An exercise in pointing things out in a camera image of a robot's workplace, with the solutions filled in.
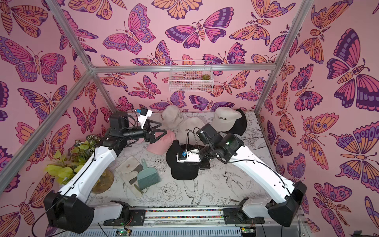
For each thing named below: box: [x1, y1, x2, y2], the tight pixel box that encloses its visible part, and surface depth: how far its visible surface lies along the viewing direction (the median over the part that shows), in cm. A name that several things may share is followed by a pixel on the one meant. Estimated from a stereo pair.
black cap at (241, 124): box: [226, 108, 248, 137], surface depth 108 cm
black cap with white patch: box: [170, 161, 201, 181], surface depth 89 cm
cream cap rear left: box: [159, 105, 185, 131], surface depth 112 cm
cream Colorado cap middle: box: [176, 117, 204, 146], surface depth 108 cm
